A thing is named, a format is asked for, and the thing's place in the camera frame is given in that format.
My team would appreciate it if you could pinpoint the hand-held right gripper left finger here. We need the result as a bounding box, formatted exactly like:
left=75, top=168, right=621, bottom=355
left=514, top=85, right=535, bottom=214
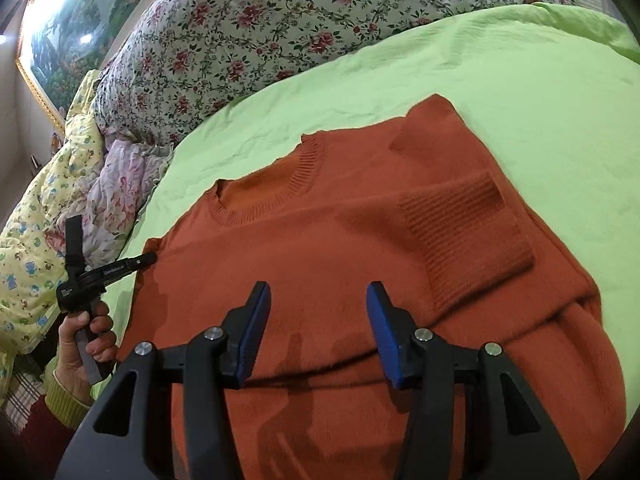
left=54, top=281, right=273, bottom=480

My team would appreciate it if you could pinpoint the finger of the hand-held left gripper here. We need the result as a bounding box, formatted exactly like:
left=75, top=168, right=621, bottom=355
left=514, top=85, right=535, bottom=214
left=102, top=253, right=158, bottom=281

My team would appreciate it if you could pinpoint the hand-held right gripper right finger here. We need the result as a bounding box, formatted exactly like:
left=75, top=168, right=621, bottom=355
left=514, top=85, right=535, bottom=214
left=366, top=281, right=576, bottom=480

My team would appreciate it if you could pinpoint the orange knit sweater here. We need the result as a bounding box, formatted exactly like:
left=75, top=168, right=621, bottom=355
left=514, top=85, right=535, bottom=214
left=116, top=94, right=628, bottom=480

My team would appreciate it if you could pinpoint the person's left hand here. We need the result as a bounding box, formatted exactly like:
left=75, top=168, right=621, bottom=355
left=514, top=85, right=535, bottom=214
left=57, top=311, right=119, bottom=403

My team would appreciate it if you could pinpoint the yellow cartoon print quilt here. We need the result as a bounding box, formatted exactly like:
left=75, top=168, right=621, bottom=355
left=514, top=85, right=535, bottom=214
left=0, top=69, right=107, bottom=401

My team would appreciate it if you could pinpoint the pink floral cloth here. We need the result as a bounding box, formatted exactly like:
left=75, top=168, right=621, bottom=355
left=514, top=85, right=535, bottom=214
left=80, top=139, right=176, bottom=267

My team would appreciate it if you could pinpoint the plaid cloth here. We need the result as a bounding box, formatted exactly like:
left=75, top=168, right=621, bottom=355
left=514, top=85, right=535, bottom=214
left=0, top=357, right=48, bottom=436

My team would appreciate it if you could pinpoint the gold framed landscape painting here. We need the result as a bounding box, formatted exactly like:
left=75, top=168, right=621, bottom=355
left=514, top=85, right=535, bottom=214
left=15, top=0, right=173, bottom=136

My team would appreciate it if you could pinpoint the white red-flowered quilt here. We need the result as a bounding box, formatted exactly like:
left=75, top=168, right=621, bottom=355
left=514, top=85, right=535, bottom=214
left=94, top=0, right=581, bottom=147

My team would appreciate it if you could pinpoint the light green bed sheet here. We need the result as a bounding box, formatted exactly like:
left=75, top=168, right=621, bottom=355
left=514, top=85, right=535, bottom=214
left=102, top=2, right=640, bottom=441

